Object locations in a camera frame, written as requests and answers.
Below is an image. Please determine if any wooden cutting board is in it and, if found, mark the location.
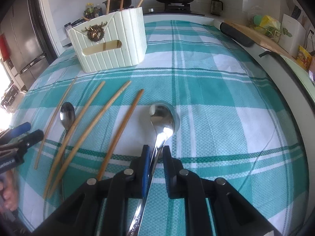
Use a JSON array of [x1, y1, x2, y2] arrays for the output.
[[224, 20, 294, 60]]

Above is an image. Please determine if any teal white checked tablecloth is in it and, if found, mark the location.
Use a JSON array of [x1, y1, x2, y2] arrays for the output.
[[11, 21, 309, 235]]

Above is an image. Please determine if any light green tray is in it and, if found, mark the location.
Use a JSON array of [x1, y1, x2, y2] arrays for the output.
[[281, 55, 315, 100]]

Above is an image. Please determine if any black rolled mat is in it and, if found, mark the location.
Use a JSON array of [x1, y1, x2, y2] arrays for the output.
[[220, 22, 255, 47]]

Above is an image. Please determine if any white knife block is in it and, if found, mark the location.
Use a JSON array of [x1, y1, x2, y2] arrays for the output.
[[279, 14, 306, 58]]

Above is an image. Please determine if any black pot with red lid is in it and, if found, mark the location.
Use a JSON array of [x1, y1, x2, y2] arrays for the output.
[[103, 0, 132, 12]]

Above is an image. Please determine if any large steel spoon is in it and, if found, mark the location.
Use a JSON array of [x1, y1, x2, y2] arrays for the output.
[[127, 101, 180, 235]]

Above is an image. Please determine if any bag of vegetables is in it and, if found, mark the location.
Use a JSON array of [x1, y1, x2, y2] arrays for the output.
[[247, 6, 293, 41]]

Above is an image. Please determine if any cream ribbed utensil holder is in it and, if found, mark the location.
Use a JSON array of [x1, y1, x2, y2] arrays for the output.
[[68, 7, 147, 73]]

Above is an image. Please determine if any sauce bottles cluster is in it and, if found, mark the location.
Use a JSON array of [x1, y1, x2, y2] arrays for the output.
[[84, 3, 103, 19]]

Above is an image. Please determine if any small steel spoon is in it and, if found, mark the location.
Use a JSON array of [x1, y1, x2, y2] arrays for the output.
[[59, 102, 75, 202]]

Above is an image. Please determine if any person's left hand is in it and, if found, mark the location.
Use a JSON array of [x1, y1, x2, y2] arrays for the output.
[[1, 170, 19, 212]]

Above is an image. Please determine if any black gas stove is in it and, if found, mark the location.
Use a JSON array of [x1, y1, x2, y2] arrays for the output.
[[144, 3, 206, 17]]

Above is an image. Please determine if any bamboo chopstick under spoon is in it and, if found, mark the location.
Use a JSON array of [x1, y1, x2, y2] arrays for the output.
[[96, 89, 144, 181]]

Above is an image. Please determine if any stainless steel refrigerator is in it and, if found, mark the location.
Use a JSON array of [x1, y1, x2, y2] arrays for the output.
[[1, 0, 57, 90]]

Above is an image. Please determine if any glass french press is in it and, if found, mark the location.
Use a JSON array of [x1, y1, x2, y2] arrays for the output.
[[210, 0, 224, 16]]

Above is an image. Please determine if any yellow snack packet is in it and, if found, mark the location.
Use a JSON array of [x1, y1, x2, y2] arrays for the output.
[[296, 45, 314, 71]]

